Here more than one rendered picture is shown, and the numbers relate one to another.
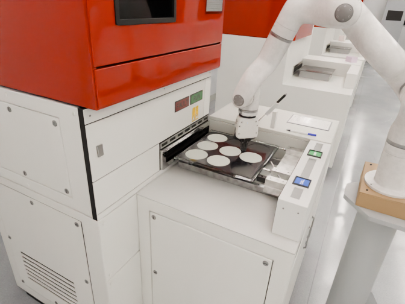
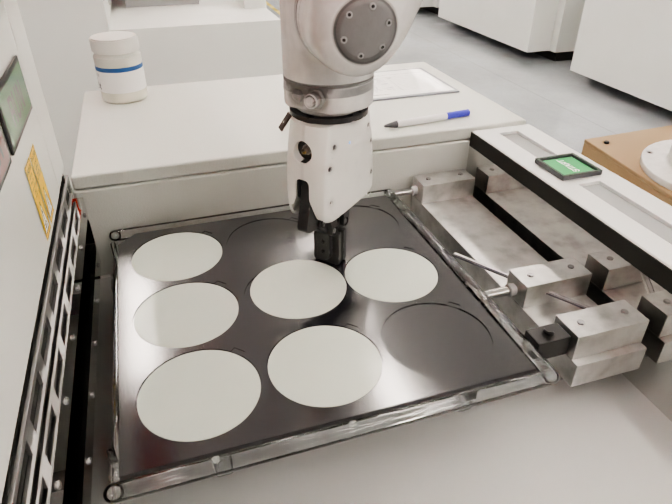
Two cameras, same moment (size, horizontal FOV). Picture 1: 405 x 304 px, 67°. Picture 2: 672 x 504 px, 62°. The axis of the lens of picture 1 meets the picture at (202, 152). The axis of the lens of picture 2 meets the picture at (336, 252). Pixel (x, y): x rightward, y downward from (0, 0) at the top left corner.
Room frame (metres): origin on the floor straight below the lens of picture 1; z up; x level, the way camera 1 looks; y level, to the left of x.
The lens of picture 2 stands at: (0.90, 0.18, 1.25)
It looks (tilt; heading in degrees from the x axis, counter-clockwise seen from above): 33 degrees down; 315
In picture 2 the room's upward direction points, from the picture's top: straight up
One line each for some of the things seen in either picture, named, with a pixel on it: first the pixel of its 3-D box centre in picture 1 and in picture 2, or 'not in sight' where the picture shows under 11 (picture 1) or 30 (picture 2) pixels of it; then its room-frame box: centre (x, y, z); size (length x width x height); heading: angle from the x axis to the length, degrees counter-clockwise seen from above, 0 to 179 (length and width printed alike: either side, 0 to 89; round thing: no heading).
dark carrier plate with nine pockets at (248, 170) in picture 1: (228, 151); (294, 294); (1.26, -0.12, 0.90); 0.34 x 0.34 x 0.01; 63
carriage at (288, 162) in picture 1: (285, 172); (504, 265); (1.15, -0.36, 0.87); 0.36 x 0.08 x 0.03; 153
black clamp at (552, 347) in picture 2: (261, 178); (546, 340); (1.04, -0.24, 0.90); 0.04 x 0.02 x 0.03; 63
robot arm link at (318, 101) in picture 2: (247, 111); (327, 90); (1.27, -0.19, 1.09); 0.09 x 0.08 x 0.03; 105
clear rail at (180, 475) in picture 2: (211, 168); (355, 428); (1.09, -0.04, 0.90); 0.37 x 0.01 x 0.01; 63
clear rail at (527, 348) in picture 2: (266, 162); (451, 264); (1.17, -0.28, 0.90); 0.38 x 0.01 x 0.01; 153
